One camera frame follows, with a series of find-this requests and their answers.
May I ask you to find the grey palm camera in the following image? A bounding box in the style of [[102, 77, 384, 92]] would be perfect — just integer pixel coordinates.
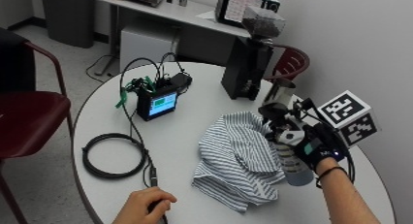
[[276, 128, 309, 147]]

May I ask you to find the green wire bundle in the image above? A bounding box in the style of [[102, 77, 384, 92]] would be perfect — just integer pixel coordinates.
[[114, 75, 158, 110]]

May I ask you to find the grey bottle with label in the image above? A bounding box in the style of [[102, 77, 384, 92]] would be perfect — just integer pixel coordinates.
[[273, 141, 316, 187]]

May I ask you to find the shiny metal cup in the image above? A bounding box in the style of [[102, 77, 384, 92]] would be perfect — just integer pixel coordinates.
[[261, 77, 299, 108]]

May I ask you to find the thin black floor cable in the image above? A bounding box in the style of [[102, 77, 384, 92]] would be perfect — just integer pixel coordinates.
[[86, 53, 119, 84]]

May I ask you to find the small black screen device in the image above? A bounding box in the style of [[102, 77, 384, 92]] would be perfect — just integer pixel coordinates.
[[136, 84, 181, 122]]

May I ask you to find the white box cabinet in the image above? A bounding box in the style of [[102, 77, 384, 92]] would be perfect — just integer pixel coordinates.
[[119, 24, 183, 73]]

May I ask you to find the striped white grey cloth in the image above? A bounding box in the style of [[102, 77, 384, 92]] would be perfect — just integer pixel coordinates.
[[191, 111, 288, 214]]

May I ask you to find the long black cable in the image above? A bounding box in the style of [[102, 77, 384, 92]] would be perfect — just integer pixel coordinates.
[[119, 56, 169, 224]]

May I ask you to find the coiled black cable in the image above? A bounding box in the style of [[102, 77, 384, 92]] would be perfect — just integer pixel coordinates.
[[80, 132, 150, 180]]

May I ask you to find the white boxy monitor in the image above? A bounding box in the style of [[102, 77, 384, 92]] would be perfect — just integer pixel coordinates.
[[215, 0, 283, 28]]

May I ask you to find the white marker cube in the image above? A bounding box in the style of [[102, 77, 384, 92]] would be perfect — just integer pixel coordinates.
[[315, 89, 383, 148]]

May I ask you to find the black coffee grinder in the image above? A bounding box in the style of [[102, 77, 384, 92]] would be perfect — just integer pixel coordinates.
[[220, 5, 288, 102]]

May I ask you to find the dark red armchair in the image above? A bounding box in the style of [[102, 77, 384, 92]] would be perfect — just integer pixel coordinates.
[[0, 39, 78, 224]]

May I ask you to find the black wristband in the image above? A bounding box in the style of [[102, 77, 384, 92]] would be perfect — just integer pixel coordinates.
[[313, 166, 351, 190]]

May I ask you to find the dark grey cabinet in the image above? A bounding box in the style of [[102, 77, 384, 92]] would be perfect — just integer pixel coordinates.
[[40, 0, 98, 49]]

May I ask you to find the grey desk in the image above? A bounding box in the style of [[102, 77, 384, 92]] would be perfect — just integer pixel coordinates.
[[88, 0, 256, 77]]

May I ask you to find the red slatted chair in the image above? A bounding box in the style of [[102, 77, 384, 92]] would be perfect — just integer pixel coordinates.
[[264, 44, 311, 83]]

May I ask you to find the black power adapter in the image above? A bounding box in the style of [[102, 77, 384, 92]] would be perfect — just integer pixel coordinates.
[[169, 72, 193, 93]]

